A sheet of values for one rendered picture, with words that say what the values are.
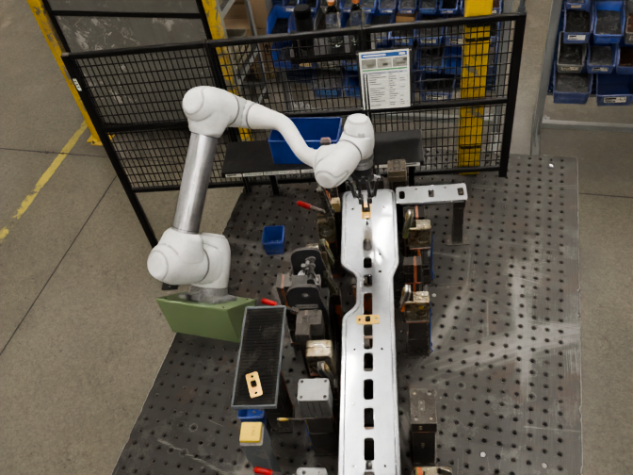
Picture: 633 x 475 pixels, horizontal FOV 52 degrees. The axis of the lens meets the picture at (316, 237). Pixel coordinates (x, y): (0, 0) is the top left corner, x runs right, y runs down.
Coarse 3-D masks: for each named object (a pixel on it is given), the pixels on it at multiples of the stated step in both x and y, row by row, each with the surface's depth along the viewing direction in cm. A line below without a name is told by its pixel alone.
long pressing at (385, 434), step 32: (384, 192) 269; (352, 224) 259; (384, 224) 257; (352, 256) 248; (384, 256) 246; (384, 288) 236; (352, 320) 228; (384, 320) 226; (352, 352) 219; (384, 352) 218; (352, 384) 211; (384, 384) 210; (352, 416) 204; (384, 416) 202; (352, 448) 197; (384, 448) 195
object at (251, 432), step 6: (246, 426) 189; (252, 426) 188; (258, 426) 188; (240, 432) 188; (246, 432) 187; (252, 432) 187; (258, 432) 187; (240, 438) 186; (246, 438) 186; (252, 438) 186; (258, 438) 186
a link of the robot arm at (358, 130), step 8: (352, 120) 219; (360, 120) 218; (368, 120) 219; (344, 128) 222; (352, 128) 218; (360, 128) 218; (368, 128) 219; (344, 136) 221; (352, 136) 220; (360, 136) 219; (368, 136) 221; (360, 144) 219; (368, 144) 222; (360, 152) 219; (368, 152) 224; (360, 160) 222
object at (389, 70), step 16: (384, 48) 261; (400, 48) 260; (368, 64) 266; (384, 64) 266; (400, 64) 266; (368, 80) 272; (384, 80) 272; (400, 80) 272; (384, 96) 278; (400, 96) 278
